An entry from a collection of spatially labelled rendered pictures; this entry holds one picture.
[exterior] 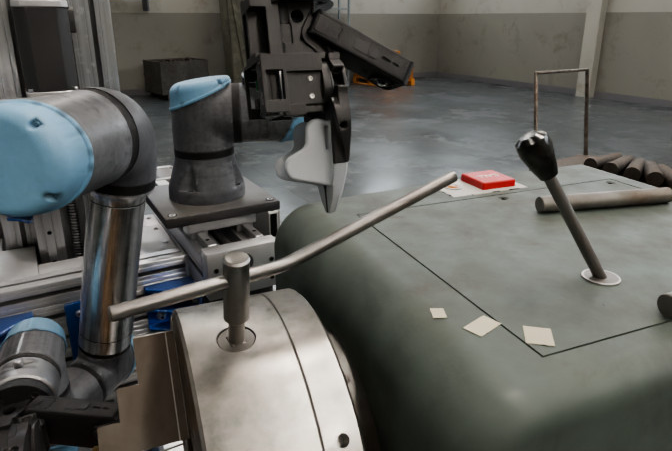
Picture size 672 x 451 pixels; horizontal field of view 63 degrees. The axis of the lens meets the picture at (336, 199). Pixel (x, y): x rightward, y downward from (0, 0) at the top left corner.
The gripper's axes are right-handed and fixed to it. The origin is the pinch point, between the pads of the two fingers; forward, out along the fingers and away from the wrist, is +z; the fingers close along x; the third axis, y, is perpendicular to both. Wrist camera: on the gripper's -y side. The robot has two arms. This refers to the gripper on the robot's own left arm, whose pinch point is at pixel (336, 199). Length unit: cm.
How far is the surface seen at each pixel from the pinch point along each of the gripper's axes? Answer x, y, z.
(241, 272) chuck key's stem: 7.8, 11.7, 4.2
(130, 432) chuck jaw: -3.1, 21.7, 19.6
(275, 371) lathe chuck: 7.1, 9.6, 13.1
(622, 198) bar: -3.7, -42.8, 5.2
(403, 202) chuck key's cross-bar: 5.4, -4.7, 0.7
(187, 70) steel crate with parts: -1043, -125, -195
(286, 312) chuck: 1.5, 6.7, 10.0
